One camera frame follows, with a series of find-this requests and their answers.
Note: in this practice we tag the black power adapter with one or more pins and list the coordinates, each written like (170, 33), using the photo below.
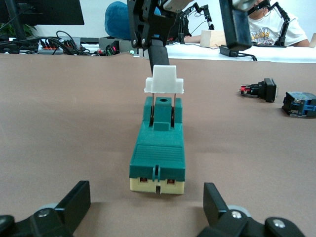
(228, 51)

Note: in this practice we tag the grey power strip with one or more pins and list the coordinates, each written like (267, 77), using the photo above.
(49, 48)

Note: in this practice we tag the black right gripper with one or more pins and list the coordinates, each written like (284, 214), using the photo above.
(148, 22)

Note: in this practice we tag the black computer monitor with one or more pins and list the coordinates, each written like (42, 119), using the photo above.
(49, 11)

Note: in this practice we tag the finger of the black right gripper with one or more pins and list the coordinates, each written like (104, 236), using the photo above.
(237, 29)

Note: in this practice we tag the green push button blue block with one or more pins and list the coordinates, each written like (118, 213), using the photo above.
(298, 105)

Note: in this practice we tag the green potted plant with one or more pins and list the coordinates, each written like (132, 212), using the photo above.
(12, 29)

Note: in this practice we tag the person in white shirt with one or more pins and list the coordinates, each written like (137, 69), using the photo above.
(266, 27)

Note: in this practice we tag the black square button red terminals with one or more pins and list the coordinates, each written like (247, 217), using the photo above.
(264, 90)

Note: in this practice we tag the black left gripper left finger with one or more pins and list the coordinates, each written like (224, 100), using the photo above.
(61, 214)

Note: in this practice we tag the blue office chair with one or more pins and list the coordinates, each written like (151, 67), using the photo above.
(116, 22)

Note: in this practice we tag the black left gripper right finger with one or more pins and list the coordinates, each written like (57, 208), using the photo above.
(222, 217)

